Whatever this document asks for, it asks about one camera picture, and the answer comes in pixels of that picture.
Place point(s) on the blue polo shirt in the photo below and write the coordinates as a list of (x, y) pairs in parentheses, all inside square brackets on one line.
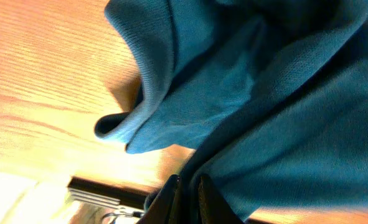
[(272, 96)]

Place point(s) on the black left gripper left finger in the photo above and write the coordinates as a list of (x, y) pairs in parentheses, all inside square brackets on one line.
[(163, 203)]

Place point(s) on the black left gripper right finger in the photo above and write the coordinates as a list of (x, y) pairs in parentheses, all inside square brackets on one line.
[(212, 205)]

